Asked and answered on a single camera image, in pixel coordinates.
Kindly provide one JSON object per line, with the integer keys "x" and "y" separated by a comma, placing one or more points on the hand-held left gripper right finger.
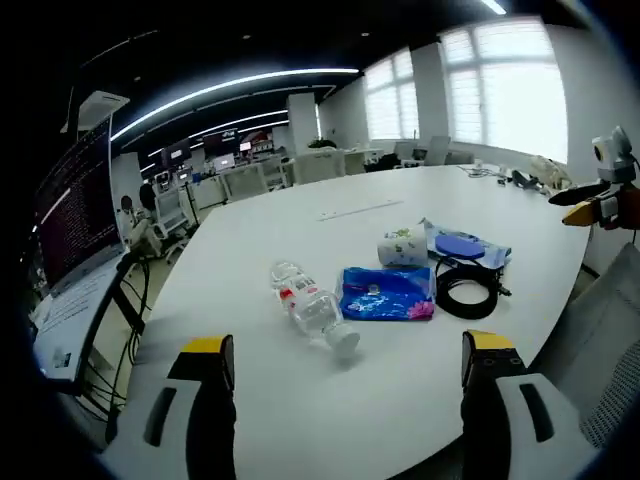
{"x": 500, "y": 425}

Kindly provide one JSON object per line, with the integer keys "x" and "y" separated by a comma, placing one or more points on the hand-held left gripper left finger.
{"x": 200, "y": 425}

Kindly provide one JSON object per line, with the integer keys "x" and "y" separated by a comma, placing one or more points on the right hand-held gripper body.
{"x": 617, "y": 155}

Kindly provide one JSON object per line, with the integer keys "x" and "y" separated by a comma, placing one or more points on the white blue wipes packet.
{"x": 457, "y": 245}

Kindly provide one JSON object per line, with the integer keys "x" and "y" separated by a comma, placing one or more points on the clear plastic water bottle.
{"x": 315, "y": 307}

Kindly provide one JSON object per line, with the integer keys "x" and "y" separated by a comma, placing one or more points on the blue tissue pack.
{"x": 385, "y": 295}

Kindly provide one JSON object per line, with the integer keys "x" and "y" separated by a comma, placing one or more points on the white paper cup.
{"x": 402, "y": 250}

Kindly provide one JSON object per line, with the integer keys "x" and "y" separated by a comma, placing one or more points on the group of white office chairs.
{"x": 315, "y": 167}

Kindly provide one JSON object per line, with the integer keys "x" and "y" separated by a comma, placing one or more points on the beige cloth bundle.
{"x": 550, "y": 170}

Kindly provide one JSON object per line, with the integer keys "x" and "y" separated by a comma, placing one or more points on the black device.
{"x": 526, "y": 181}

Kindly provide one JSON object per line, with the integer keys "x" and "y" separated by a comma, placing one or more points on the grey mesh office chair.
{"x": 605, "y": 330}

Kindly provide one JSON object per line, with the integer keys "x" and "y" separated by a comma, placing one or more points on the wide window with blinds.
{"x": 510, "y": 90}

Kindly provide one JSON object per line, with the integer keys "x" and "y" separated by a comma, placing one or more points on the black bag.
{"x": 382, "y": 161}

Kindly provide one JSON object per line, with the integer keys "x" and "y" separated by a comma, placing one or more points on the narrow window with blinds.
{"x": 390, "y": 100}

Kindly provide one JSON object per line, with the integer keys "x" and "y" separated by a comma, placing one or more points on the white table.
{"x": 310, "y": 240}

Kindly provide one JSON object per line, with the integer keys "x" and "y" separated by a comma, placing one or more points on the green potted plant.
{"x": 321, "y": 144}

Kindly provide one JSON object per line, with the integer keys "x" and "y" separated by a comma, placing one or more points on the row of lit monitors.
{"x": 220, "y": 142}

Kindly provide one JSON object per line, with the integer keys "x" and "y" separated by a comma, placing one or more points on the ceiling air conditioner panel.
{"x": 102, "y": 105}

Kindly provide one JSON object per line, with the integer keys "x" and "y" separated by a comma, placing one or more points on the long ceiling light strip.
{"x": 225, "y": 87}

